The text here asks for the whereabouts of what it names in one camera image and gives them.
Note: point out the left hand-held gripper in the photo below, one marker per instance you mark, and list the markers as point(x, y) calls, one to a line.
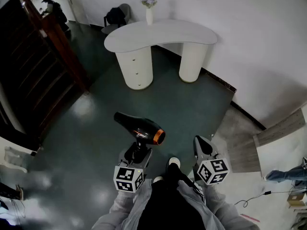
point(128, 177)

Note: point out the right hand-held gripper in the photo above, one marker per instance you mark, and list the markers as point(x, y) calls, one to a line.
point(213, 170)

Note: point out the white kidney-shaped table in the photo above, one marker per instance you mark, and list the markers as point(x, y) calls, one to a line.
point(158, 33)

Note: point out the person's left forearm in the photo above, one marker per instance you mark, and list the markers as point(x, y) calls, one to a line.
point(120, 210)

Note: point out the person's right forearm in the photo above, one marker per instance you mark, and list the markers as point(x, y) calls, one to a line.
point(223, 212)

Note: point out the person's white left shoe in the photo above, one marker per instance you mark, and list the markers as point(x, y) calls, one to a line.
point(158, 179)

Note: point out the person's white shoe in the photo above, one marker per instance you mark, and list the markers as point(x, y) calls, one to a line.
point(174, 161)
point(158, 179)

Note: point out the person's white right shoe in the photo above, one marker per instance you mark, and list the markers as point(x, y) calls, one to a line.
point(174, 161)

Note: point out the person's black trousers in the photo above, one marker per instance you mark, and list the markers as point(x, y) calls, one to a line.
point(168, 205)

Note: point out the pink stick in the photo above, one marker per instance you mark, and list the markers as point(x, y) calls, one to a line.
point(250, 217)

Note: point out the cardboard box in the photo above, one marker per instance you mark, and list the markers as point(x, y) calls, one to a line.
point(297, 199)

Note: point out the white carved furniture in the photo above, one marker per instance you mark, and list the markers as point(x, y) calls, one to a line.
point(13, 158)

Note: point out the dark wooden cabinet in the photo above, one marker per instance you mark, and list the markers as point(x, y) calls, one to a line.
point(33, 68)

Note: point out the white ribbed vase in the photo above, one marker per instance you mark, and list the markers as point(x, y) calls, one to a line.
point(149, 17)

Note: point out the black backpack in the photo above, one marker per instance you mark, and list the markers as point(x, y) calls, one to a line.
point(116, 15)

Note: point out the grey chair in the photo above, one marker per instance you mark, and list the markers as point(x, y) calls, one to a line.
point(127, 11)

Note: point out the purple flower bunch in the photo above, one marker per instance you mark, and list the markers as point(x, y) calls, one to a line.
point(149, 2)

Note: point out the white door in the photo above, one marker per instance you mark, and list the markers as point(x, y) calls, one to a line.
point(78, 3)

